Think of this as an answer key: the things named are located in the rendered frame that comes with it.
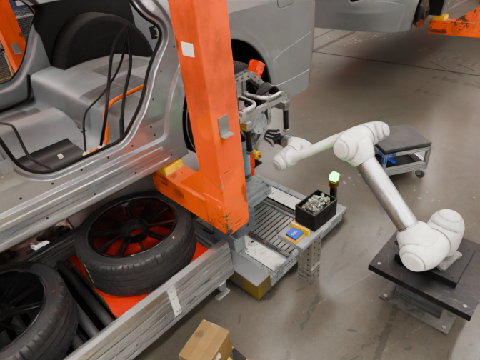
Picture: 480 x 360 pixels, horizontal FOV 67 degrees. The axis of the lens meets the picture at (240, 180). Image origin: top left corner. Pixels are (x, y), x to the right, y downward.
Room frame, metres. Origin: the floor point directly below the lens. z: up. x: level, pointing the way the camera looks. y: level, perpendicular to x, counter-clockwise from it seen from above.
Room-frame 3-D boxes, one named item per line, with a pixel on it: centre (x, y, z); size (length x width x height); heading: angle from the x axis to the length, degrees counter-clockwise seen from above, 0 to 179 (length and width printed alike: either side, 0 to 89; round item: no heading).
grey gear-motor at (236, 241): (1.85, 0.12, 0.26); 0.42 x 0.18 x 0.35; 42
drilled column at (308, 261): (1.51, -0.36, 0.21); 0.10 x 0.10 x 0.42; 42
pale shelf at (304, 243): (1.53, -0.38, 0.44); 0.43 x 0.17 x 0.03; 132
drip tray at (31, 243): (2.17, 1.61, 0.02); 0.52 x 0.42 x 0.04; 126
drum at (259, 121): (2.08, -0.09, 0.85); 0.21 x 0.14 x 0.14; 42
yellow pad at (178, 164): (1.89, 0.42, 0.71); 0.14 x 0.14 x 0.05; 42
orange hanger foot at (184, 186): (1.77, 0.31, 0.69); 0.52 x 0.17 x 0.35; 42
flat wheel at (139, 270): (1.61, 0.64, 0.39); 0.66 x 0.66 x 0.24
